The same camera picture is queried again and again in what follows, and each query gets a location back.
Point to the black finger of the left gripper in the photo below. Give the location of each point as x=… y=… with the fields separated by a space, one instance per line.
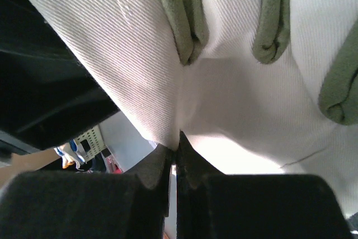
x=47 y=95

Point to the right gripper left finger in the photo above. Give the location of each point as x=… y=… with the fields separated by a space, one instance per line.
x=53 y=204

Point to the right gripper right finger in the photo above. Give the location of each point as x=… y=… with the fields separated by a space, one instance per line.
x=211 y=204

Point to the white grey cuff glove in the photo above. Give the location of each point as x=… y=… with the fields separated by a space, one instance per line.
x=276 y=79

